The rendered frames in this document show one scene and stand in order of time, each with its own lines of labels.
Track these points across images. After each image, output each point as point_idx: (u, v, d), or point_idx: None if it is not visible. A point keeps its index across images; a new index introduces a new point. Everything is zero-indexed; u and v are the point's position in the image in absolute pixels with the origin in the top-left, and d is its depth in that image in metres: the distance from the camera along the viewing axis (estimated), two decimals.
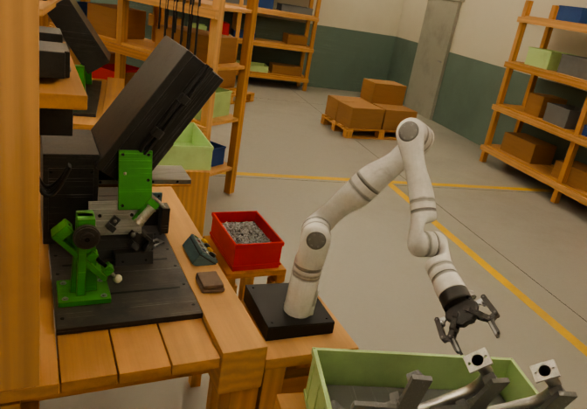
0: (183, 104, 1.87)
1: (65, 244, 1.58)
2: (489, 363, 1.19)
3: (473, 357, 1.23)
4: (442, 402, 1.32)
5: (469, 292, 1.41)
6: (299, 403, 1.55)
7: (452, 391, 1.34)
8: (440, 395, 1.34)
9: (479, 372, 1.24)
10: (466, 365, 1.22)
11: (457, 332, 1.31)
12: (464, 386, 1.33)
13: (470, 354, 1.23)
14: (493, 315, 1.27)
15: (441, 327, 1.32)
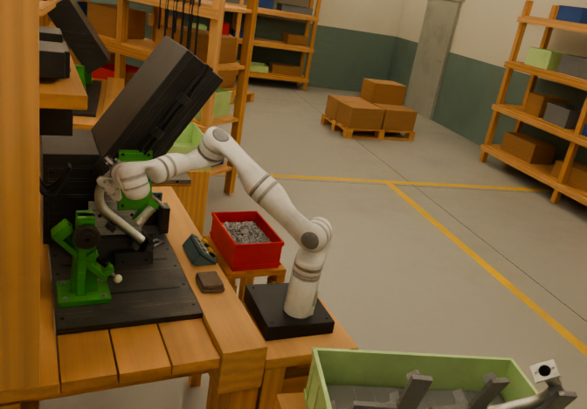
0: (183, 104, 1.87)
1: (65, 244, 1.58)
2: None
3: None
4: (122, 219, 1.80)
5: (100, 181, 1.59)
6: (299, 403, 1.55)
7: (113, 216, 1.77)
8: (120, 222, 1.78)
9: None
10: None
11: None
12: (107, 211, 1.76)
13: None
14: (113, 162, 1.73)
15: None
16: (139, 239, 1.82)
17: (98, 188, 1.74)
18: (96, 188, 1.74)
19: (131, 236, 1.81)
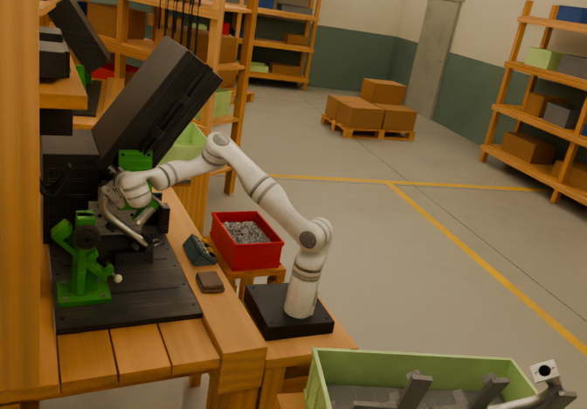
0: (183, 104, 1.87)
1: (65, 244, 1.58)
2: (120, 167, 1.87)
3: None
4: (126, 225, 1.89)
5: (105, 190, 1.68)
6: (299, 403, 1.55)
7: (117, 222, 1.86)
8: (125, 227, 1.87)
9: None
10: None
11: None
12: (111, 217, 1.85)
13: None
14: (115, 170, 1.81)
15: None
16: (142, 243, 1.90)
17: (102, 196, 1.83)
18: (100, 196, 1.83)
19: (134, 240, 1.90)
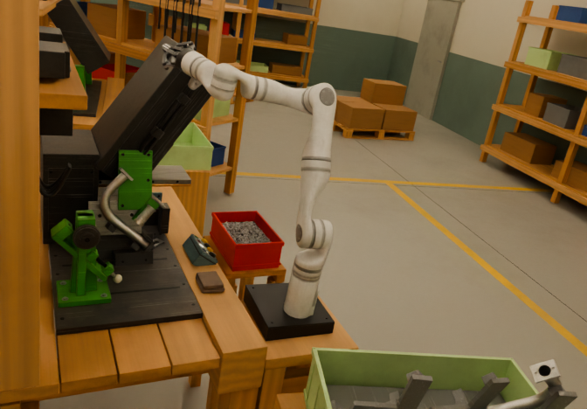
0: (183, 104, 1.87)
1: (65, 244, 1.58)
2: None
3: (126, 176, 1.85)
4: (127, 225, 1.89)
5: (194, 86, 1.69)
6: (299, 403, 1.55)
7: (118, 223, 1.86)
8: (126, 228, 1.87)
9: (119, 184, 1.87)
10: None
11: None
12: (112, 218, 1.85)
13: (128, 176, 1.85)
14: (167, 52, 1.73)
15: (183, 44, 1.72)
16: (143, 244, 1.91)
17: (103, 197, 1.83)
18: (101, 197, 1.83)
19: (135, 241, 1.90)
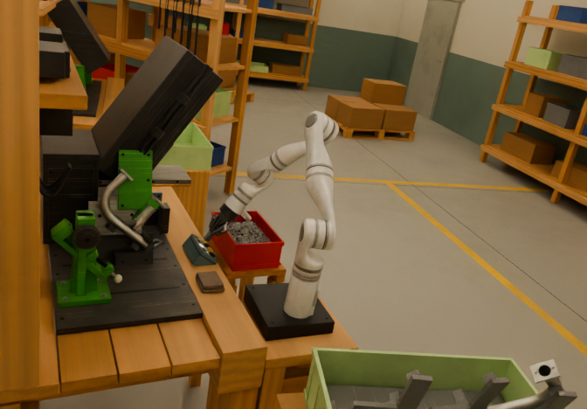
0: (183, 104, 1.87)
1: (65, 244, 1.58)
2: None
3: (126, 176, 1.85)
4: (127, 225, 1.89)
5: (250, 216, 2.08)
6: (299, 403, 1.55)
7: (118, 223, 1.86)
8: (126, 228, 1.87)
9: (119, 184, 1.87)
10: None
11: (217, 228, 2.09)
12: (112, 218, 1.85)
13: (128, 176, 1.85)
14: (212, 232, 2.06)
15: (212, 220, 2.10)
16: (143, 244, 1.91)
17: (103, 197, 1.83)
18: (101, 197, 1.83)
19: (135, 241, 1.90)
